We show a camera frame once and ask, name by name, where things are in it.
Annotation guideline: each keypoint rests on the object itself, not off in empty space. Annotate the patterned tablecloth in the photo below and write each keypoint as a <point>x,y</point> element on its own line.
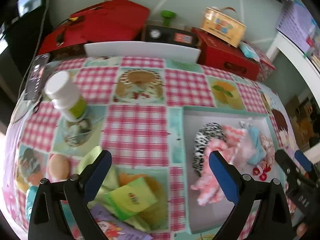
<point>146,112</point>

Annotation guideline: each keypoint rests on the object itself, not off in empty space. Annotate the green microfiber cloth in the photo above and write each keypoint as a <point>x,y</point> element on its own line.
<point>155,218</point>

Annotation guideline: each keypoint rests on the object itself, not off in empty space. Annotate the purple baby wipes pack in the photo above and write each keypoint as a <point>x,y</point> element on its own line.
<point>115,229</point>

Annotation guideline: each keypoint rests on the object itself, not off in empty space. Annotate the green knob object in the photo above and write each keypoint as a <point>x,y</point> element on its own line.
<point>167,16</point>

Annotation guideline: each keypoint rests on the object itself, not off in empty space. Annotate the black white spotted scrunchie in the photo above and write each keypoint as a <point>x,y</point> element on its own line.
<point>202,139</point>

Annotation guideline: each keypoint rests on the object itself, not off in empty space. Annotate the white pill bottle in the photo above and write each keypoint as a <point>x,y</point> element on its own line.
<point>65,96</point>

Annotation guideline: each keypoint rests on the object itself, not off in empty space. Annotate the red gift box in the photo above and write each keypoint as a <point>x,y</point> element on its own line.
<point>218,54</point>

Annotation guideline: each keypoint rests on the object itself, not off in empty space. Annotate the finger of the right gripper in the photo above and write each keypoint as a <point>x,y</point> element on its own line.
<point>291,170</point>
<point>306,164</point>

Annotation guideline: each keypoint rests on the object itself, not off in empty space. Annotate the pink floral fabric bundle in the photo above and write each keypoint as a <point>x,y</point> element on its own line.
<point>268,147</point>

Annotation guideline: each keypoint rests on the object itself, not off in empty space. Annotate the red bag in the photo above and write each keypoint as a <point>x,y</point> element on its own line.
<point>115,20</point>

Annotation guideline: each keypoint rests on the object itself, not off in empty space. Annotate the white shelf frame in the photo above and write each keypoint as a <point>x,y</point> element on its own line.
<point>292,72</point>

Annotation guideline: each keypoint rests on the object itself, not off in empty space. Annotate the blue face mask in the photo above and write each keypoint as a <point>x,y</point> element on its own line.
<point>254,134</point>

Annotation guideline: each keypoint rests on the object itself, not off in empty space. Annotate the red patterned box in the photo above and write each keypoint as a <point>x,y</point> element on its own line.
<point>266,67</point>

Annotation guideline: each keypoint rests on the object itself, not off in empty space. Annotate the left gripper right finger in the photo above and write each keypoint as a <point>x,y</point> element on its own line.
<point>238,189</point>

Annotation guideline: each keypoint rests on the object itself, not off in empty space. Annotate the teal rimmed white tray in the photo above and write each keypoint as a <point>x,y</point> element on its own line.
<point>273,219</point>

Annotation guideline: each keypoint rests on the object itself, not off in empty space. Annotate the blue wet wipes pack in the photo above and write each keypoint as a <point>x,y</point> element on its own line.
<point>248,51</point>

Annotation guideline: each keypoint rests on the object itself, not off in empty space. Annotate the purple perforated basket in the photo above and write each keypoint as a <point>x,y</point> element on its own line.
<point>297,24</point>

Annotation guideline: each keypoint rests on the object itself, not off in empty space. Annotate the white board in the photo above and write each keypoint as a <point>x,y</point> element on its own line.
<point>142,49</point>

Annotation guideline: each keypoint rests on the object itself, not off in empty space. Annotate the yellow handled gift box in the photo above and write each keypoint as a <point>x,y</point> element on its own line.
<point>228,29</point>

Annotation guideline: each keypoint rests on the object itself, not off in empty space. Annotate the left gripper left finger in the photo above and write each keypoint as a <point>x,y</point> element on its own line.
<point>80,189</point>

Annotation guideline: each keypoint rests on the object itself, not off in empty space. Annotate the black rectangular box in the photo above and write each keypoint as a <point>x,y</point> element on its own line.
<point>160,34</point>

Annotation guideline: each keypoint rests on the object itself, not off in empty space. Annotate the pink white zigzag towel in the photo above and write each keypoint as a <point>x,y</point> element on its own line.
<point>237,150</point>

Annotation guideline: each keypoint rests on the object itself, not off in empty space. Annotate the beige egg sponge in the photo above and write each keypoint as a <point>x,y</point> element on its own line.
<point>59,167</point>

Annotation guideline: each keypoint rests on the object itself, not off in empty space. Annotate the smartphone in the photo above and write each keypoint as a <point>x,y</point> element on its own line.
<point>36,77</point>

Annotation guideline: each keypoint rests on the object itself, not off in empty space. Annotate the black hair clip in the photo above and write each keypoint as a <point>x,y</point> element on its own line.
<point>38,103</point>

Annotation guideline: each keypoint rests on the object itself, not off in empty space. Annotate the black cabinet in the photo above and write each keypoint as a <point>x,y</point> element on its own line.
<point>24,24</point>

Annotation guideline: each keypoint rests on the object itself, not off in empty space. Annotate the teal plastic toy case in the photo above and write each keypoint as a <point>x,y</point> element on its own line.
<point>29,201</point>

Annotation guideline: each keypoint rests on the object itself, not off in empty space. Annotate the person's hand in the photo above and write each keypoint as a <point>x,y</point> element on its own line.
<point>301,228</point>

